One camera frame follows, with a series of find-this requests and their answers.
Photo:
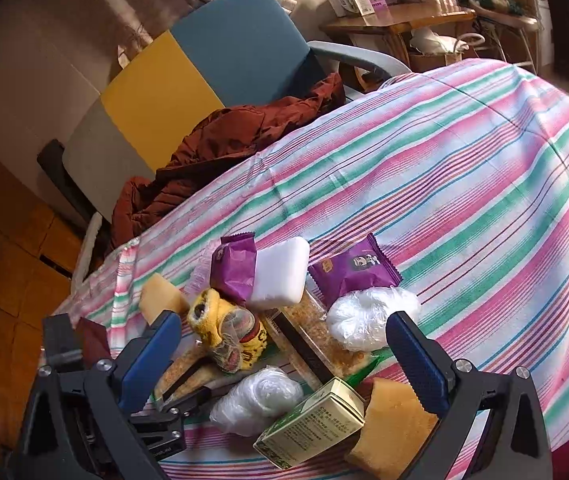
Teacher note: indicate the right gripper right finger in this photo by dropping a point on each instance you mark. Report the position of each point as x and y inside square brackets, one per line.
[514, 442]

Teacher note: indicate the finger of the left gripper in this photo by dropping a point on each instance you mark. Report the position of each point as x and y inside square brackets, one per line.
[194, 401]

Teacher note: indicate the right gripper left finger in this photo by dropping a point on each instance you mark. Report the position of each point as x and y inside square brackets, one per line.
[76, 423]

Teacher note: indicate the green yellow snack bar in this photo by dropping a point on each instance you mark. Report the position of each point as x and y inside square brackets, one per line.
[191, 370]

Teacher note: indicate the yellow sponge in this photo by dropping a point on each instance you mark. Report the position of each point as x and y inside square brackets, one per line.
[158, 295]
[396, 427]

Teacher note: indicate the purple snack packet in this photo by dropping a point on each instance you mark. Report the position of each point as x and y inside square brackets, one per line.
[233, 267]
[358, 268]

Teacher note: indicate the brown cracker pack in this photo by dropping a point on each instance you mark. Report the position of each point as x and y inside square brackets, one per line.
[301, 333]

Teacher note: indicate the green white medicine box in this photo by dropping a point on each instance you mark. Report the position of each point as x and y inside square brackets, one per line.
[328, 416]

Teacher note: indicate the white foam block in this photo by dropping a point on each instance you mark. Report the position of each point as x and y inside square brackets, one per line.
[280, 275]

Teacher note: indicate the white plastic bag ball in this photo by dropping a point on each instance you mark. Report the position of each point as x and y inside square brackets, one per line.
[357, 320]

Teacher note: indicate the striped pink green tablecloth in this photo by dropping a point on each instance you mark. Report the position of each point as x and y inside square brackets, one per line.
[462, 176]

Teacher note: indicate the black rolled mat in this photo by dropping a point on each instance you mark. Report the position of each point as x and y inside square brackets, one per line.
[50, 160]

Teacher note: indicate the rust red jacket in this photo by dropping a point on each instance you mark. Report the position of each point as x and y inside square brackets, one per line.
[214, 146]

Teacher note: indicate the grey yellow blue armchair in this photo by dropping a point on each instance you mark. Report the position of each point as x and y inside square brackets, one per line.
[226, 53]

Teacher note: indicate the wooden side table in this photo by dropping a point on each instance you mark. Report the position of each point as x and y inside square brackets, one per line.
[392, 27]

